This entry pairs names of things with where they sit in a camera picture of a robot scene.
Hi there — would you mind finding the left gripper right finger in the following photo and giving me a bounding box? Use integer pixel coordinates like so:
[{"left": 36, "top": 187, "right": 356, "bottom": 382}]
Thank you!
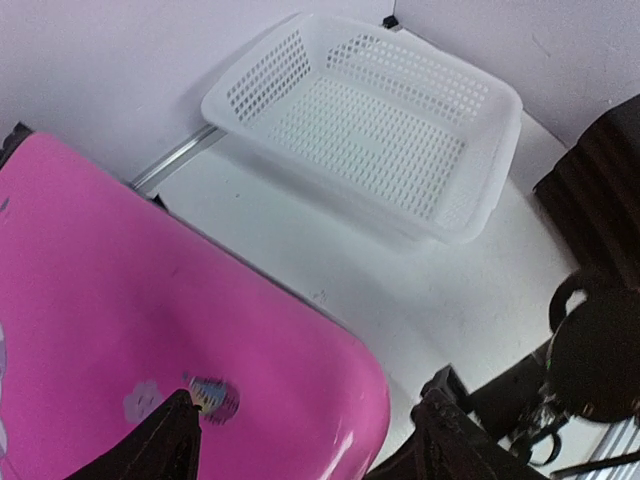
[{"left": 365, "top": 389, "right": 544, "bottom": 479}]

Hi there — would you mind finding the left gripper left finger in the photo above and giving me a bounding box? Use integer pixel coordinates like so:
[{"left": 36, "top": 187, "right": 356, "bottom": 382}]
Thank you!
[{"left": 70, "top": 389, "right": 202, "bottom": 480}]

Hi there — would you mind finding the pink hard-shell suitcase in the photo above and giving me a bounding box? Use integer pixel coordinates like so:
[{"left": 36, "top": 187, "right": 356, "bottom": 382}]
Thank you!
[{"left": 1, "top": 125, "right": 390, "bottom": 479}]

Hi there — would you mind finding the white perforated plastic basket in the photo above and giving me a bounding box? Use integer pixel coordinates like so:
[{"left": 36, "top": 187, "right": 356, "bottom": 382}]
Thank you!
[{"left": 201, "top": 14, "right": 523, "bottom": 244}]

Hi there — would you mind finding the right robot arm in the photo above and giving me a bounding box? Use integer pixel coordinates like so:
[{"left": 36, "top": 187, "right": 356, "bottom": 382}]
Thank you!
[{"left": 372, "top": 270, "right": 639, "bottom": 479}]

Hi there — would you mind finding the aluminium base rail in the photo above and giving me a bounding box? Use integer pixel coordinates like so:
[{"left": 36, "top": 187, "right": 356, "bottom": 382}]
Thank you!
[{"left": 549, "top": 419, "right": 639, "bottom": 480}]

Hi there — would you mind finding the black and pink drawer organizer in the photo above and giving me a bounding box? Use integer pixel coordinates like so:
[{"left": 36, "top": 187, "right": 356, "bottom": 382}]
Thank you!
[{"left": 533, "top": 96, "right": 639, "bottom": 288}]

